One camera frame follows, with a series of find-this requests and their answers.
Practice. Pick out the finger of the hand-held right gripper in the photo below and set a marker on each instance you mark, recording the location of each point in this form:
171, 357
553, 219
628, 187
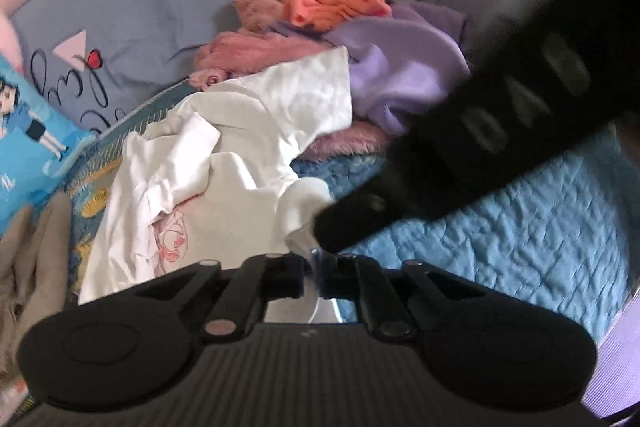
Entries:
350, 222

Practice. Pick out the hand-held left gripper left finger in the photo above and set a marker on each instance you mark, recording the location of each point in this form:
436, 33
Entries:
292, 279

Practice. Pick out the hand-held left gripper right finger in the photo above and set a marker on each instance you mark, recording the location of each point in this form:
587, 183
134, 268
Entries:
331, 282

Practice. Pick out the white printed t-shirt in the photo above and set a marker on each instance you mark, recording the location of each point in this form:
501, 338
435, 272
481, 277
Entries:
225, 167

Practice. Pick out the purple sweatshirt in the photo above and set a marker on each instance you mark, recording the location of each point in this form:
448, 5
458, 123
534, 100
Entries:
400, 62

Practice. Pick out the blue patterned quilted mat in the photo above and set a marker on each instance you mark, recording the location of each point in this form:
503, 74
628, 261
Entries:
500, 232

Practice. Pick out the pink fluffy jacket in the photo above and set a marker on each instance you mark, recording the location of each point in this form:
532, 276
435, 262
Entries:
250, 49

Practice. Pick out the salmon pink garment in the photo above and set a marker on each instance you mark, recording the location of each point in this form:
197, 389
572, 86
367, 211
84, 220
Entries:
330, 7

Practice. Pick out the taupe knit garment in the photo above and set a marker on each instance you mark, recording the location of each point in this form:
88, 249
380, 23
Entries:
35, 257

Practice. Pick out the purple cloth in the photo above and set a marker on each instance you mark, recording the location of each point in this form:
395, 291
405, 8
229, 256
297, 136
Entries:
617, 367

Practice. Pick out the blue cartoon cushion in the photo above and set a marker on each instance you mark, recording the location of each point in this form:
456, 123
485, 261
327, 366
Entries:
30, 147

